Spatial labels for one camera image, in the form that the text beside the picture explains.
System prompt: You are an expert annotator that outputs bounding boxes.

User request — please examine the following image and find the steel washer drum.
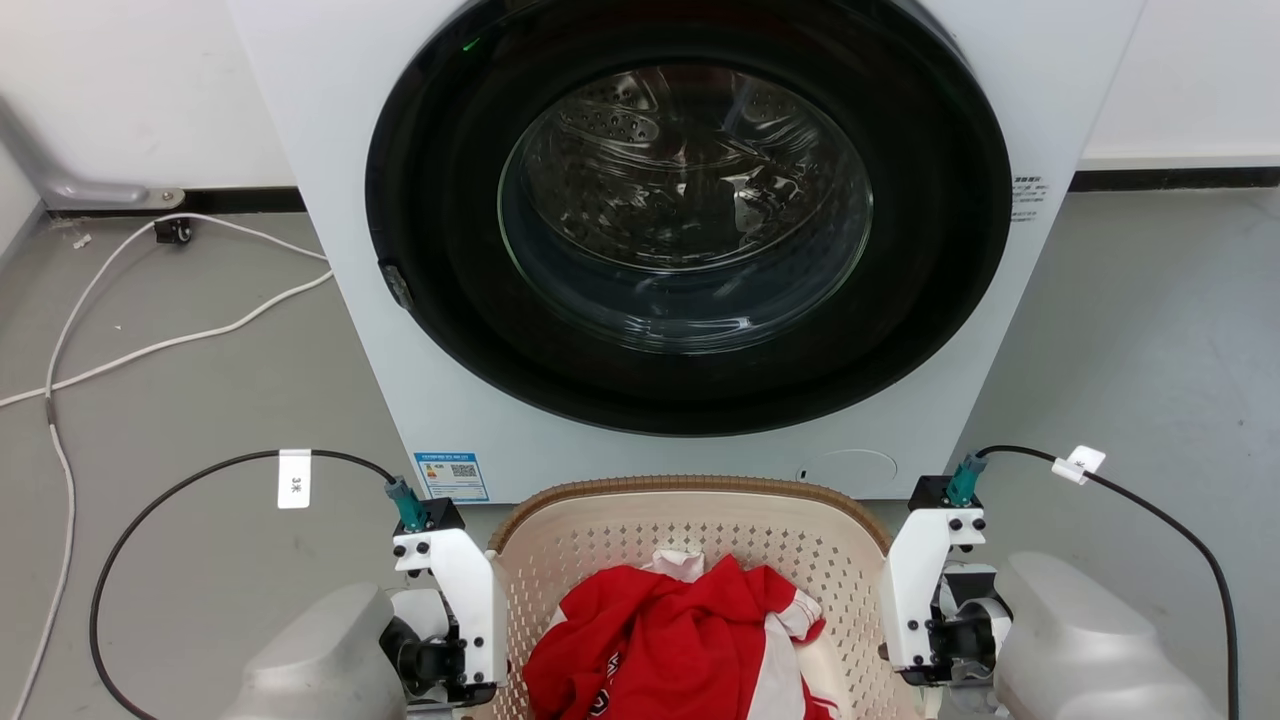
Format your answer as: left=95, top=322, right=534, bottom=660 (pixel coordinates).
left=498, top=64, right=874, bottom=354

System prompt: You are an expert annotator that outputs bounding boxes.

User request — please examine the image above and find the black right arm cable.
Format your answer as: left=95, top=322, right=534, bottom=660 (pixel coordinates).
left=975, top=444, right=1242, bottom=720

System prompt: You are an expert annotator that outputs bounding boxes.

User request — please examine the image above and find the red and white garment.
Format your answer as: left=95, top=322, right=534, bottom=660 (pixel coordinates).
left=523, top=548, right=837, bottom=720

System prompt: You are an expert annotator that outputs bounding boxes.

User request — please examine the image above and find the teal right cable connector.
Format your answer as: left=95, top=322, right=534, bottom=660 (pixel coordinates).
left=944, top=452, right=990, bottom=508

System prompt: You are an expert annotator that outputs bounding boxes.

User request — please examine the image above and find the round black washer door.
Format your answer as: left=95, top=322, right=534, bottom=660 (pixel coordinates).
left=365, top=0, right=1013, bottom=438

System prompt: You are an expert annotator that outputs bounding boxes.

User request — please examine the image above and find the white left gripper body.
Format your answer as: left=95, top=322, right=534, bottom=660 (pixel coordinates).
left=380, top=527, right=508, bottom=709

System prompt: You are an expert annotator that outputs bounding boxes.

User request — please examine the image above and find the round white filter cover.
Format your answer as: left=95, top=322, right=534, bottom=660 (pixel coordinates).
left=800, top=448, right=899, bottom=493

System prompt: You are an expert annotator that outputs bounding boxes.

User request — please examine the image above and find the teal left cable connector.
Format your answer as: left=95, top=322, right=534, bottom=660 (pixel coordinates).
left=386, top=476, right=430, bottom=533

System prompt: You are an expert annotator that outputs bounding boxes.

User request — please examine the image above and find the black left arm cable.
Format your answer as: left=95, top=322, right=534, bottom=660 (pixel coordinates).
left=89, top=448, right=401, bottom=720

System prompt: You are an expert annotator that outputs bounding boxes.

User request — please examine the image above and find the white front-load washing machine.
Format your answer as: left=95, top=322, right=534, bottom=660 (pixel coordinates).
left=228, top=0, right=1146, bottom=504

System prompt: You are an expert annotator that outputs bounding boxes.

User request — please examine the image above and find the teal cable connector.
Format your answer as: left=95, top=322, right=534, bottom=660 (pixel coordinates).
left=944, top=452, right=990, bottom=508
left=386, top=476, right=430, bottom=533

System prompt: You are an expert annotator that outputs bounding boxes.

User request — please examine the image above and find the long white cable tag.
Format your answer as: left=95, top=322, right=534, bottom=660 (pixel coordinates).
left=277, top=449, right=312, bottom=510

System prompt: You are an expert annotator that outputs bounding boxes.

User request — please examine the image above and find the blue energy label sticker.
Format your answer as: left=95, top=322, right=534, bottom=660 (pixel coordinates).
left=414, top=452, right=491, bottom=504

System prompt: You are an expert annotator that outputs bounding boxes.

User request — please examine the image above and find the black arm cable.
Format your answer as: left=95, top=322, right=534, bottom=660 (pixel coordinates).
left=89, top=448, right=401, bottom=720
left=975, top=444, right=1242, bottom=720

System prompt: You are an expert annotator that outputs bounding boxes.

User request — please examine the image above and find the beige perforated laundry basket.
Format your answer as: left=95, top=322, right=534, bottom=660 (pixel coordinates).
left=487, top=475, right=926, bottom=720

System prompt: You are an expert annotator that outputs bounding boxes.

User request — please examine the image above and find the long white floor cable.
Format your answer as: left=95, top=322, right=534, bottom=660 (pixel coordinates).
left=8, top=211, right=331, bottom=720

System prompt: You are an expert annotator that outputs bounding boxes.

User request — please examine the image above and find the grey metal floor bracket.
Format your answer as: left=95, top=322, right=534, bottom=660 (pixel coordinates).
left=0, top=93, right=187, bottom=212

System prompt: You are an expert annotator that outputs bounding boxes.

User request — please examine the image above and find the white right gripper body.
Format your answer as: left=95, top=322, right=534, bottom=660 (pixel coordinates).
left=880, top=507, right=1013, bottom=689

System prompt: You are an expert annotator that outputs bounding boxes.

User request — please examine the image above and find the short white cable tag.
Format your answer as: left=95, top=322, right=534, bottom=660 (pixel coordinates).
left=1051, top=445, right=1107, bottom=486

